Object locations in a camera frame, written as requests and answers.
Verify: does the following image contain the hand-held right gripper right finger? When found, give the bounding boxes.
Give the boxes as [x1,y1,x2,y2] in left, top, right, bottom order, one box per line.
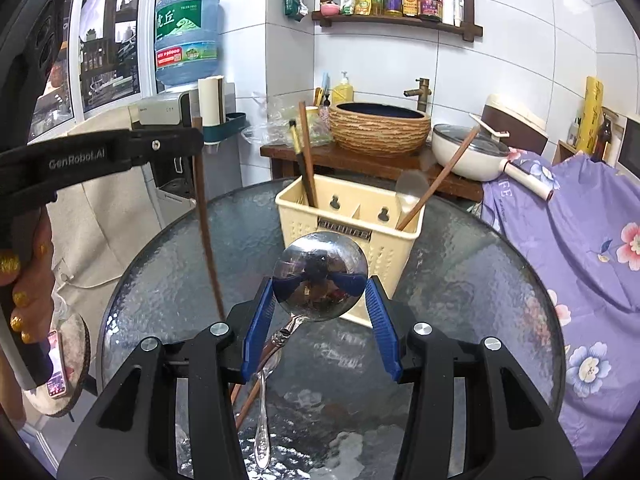
[364,276,585,480]

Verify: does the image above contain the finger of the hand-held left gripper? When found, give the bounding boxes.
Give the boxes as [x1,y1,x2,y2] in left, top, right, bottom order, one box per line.
[127,127,205,167]

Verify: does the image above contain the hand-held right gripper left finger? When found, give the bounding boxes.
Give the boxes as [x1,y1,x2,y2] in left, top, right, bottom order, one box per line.
[57,278,276,480]

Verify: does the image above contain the beige plastic utensil holder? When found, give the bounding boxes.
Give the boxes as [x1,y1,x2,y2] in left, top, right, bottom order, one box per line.
[275,175,426,328]

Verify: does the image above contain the black chopstick with gold tip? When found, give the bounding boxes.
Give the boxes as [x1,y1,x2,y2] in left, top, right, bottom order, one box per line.
[288,119,315,208]

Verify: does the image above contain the translucent plastic spoon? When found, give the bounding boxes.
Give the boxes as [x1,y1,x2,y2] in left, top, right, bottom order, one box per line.
[395,170,430,221]

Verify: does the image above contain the person's left hand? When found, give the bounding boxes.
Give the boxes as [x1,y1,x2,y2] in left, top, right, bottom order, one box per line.
[0,205,55,348]

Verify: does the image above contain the grey water dispenser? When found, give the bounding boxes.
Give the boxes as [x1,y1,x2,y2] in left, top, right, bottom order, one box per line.
[127,91,203,211]

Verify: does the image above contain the cream paper cup stack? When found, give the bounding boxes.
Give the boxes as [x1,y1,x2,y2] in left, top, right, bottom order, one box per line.
[197,75,226,126]

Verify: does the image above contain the beige cloth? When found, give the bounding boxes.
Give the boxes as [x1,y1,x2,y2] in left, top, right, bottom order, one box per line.
[50,107,168,311]

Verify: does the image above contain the clear plastic bag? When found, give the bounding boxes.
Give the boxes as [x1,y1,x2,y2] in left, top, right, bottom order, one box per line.
[241,91,333,148]

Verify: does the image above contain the blue water jug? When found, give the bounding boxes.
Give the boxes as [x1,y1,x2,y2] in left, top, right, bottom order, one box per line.
[154,0,222,88]

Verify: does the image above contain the window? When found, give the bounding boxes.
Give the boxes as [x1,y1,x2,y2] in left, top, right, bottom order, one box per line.
[27,0,166,141]

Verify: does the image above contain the dark wooden washstand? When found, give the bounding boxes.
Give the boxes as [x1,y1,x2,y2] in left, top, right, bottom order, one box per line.
[260,140,486,203]

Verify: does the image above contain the round woven stool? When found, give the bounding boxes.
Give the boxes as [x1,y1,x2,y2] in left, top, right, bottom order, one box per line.
[22,310,92,417]

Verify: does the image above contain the yellow soap pump bottle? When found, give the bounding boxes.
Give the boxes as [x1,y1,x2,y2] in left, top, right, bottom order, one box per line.
[332,71,355,106]

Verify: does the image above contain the white pan with glass lid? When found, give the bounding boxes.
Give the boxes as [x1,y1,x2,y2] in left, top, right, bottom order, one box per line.
[431,122,557,202]

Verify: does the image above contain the brown ceramic wash basin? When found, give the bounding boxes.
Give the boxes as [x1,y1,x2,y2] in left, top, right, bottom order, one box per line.
[328,101,432,157]

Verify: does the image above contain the smartphone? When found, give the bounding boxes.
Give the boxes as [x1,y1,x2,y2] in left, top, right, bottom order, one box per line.
[44,329,69,401]

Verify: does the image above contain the purple floral cloth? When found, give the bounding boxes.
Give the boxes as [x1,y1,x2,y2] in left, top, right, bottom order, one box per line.
[480,147,640,461]

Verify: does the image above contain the bronze bamboo-style faucet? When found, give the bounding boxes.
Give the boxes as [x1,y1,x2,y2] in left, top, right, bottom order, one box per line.
[404,77,432,113]

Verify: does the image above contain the white brown rice cooker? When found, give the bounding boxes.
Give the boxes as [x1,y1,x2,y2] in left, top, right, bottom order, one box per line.
[468,93,548,156]

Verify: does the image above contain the small wooden box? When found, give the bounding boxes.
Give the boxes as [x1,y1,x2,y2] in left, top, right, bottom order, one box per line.
[552,139,576,166]

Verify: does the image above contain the wooden framed mirror shelf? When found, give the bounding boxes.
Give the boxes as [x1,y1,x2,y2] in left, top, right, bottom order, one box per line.
[311,0,484,43]

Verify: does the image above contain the brown glass bottle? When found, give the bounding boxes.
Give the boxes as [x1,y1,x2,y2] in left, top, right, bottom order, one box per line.
[592,112,613,161]

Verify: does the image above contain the yellow wrap roll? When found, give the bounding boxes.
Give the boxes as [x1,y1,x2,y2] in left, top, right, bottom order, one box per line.
[576,76,604,156]

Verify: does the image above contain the white microwave oven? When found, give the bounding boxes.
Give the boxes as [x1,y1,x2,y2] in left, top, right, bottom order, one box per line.
[616,112,640,178]

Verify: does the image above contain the teal white wall holder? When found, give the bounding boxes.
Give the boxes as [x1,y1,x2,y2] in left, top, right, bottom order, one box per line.
[202,111,248,143]

